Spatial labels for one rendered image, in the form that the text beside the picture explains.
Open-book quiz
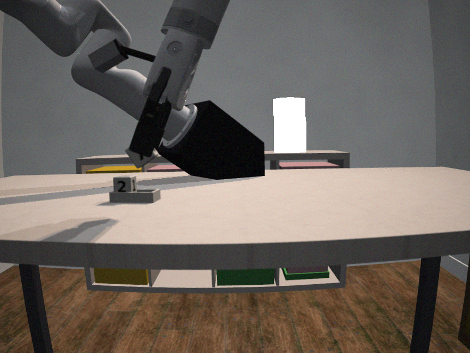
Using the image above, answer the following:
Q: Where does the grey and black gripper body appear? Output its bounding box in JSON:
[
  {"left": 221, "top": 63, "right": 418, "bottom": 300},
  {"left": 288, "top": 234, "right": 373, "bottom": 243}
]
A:
[{"left": 143, "top": 26, "right": 212, "bottom": 111}]

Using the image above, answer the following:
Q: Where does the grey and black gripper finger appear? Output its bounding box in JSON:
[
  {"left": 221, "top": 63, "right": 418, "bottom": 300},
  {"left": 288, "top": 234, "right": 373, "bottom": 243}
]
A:
[
  {"left": 129, "top": 67, "right": 172, "bottom": 157},
  {"left": 155, "top": 103, "right": 172, "bottom": 151}
]

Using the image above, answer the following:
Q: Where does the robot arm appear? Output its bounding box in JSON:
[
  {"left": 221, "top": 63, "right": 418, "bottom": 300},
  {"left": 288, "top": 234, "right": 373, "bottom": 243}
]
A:
[{"left": 0, "top": 0, "right": 230, "bottom": 148}]

